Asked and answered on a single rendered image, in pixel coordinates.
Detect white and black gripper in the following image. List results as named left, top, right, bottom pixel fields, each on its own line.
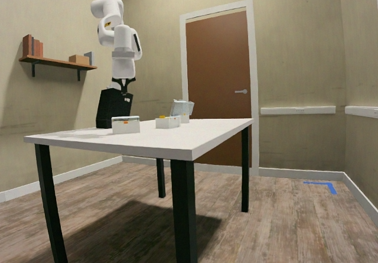
left=112, top=59, right=136, bottom=95

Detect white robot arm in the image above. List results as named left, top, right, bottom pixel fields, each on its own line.
left=90, top=0, right=142, bottom=60

